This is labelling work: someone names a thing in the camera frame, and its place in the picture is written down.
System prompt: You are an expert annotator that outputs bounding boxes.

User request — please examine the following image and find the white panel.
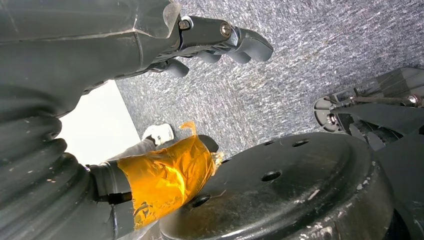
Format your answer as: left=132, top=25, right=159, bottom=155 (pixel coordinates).
left=56, top=79, right=142, bottom=167

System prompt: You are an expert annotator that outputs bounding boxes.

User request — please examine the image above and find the orange tape wrap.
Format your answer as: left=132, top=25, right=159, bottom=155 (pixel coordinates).
left=117, top=120, right=225, bottom=231

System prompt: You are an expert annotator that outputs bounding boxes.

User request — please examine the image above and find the person's white shoe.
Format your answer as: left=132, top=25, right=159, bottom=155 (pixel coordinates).
left=141, top=123, right=175, bottom=147

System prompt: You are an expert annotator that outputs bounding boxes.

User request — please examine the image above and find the person's leg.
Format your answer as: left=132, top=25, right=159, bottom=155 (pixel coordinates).
left=105, top=138, right=157, bottom=163

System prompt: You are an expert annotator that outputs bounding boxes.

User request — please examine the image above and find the black round robot joint housing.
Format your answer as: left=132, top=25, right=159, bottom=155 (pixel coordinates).
left=158, top=132, right=395, bottom=240

